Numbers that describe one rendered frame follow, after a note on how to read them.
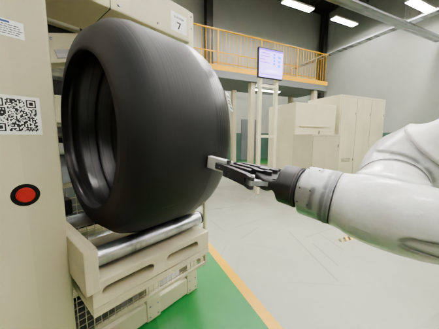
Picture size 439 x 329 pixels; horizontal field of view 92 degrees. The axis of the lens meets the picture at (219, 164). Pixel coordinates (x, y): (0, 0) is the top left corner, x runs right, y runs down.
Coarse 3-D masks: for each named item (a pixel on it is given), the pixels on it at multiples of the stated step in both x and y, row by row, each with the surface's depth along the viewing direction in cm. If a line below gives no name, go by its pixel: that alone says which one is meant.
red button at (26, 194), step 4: (24, 188) 43; (28, 188) 44; (20, 192) 43; (24, 192) 43; (28, 192) 43; (32, 192) 44; (16, 196) 42; (20, 196) 43; (24, 196) 43; (28, 196) 43; (32, 196) 44; (20, 200) 43; (24, 200) 43; (28, 200) 44
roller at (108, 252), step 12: (192, 216) 70; (156, 228) 60; (168, 228) 62; (180, 228) 65; (120, 240) 53; (132, 240) 54; (144, 240) 56; (156, 240) 59; (108, 252) 50; (120, 252) 52; (132, 252) 55
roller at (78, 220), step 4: (72, 216) 69; (76, 216) 70; (80, 216) 70; (84, 216) 71; (68, 220) 67; (72, 220) 68; (76, 220) 69; (80, 220) 70; (84, 220) 70; (88, 220) 71; (72, 224) 68; (76, 224) 69; (80, 224) 70; (84, 224) 71; (88, 224) 72
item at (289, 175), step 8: (288, 168) 38; (296, 168) 38; (304, 168) 39; (256, 176) 42; (264, 176) 40; (272, 176) 41; (280, 176) 38; (288, 176) 37; (296, 176) 37; (272, 184) 39; (280, 184) 38; (288, 184) 37; (296, 184) 37; (280, 192) 38; (288, 192) 37; (280, 200) 39; (288, 200) 37
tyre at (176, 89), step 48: (96, 48) 48; (144, 48) 44; (192, 48) 60; (96, 96) 81; (144, 96) 42; (192, 96) 48; (96, 144) 86; (144, 144) 42; (192, 144) 48; (96, 192) 78; (144, 192) 46; (192, 192) 55
